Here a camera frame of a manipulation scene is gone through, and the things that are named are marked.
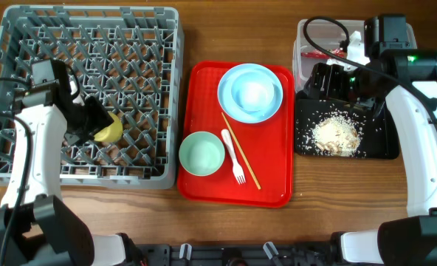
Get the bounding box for light blue small bowl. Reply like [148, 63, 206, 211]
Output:
[231, 71, 275, 112]

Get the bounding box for clear plastic waste bin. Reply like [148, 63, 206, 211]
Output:
[292, 18, 418, 93]

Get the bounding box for yellow plastic cup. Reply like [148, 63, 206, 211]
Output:
[94, 112, 123, 143]

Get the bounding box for large light blue plate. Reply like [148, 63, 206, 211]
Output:
[217, 64, 283, 123]

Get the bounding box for red plastic tray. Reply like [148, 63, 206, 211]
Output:
[177, 61, 295, 208]

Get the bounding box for black food waste tray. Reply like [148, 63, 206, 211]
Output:
[295, 92, 399, 160]

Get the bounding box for rice and nut leftovers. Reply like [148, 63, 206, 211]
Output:
[297, 113, 364, 157]

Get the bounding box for red snack wrapper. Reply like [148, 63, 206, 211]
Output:
[300, 49, 347, 59]

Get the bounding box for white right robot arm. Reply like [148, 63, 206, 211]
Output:
[304, 49, 437, 265]

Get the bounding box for green saucer bowl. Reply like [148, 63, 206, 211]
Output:
[179, 132, 225, 177]

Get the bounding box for wooden chopstick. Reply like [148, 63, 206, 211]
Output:
[221, 113, 262, 190]

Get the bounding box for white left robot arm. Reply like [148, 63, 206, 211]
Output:
[0, 59, 139, 265]

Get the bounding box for grey plastic dishwasher rack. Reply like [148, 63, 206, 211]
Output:
[0, 5, 184, 189]

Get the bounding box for white plastic fork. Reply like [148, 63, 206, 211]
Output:
[221, 129, 246, 185]

